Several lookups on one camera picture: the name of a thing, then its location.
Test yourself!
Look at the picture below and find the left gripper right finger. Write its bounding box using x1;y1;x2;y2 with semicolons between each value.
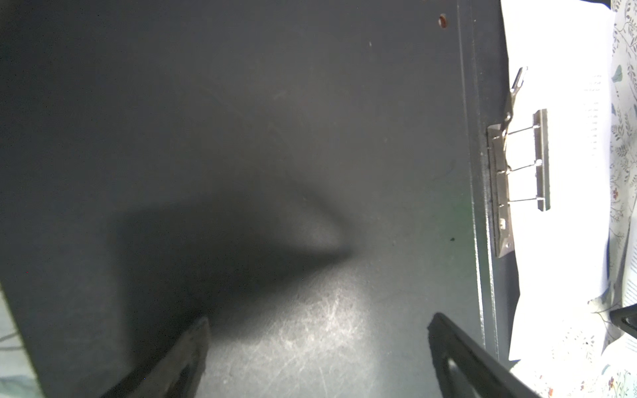
428;313;537;398

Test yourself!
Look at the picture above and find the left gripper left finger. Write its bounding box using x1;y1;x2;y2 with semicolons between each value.
104;316;210;397

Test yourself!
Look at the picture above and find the floral table mat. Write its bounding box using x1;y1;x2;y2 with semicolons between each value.
1;1;636;397

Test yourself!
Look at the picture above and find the printed paper sheet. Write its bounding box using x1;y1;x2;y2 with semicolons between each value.
501;1;615;361

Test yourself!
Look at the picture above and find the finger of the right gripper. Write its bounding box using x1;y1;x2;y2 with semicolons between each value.
610;304;637;338

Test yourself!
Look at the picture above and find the metal folder clip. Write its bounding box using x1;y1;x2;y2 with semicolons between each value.
486;66;551;258

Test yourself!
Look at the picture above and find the orange folder black inside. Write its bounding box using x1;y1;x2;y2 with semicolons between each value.
1;1;517;397

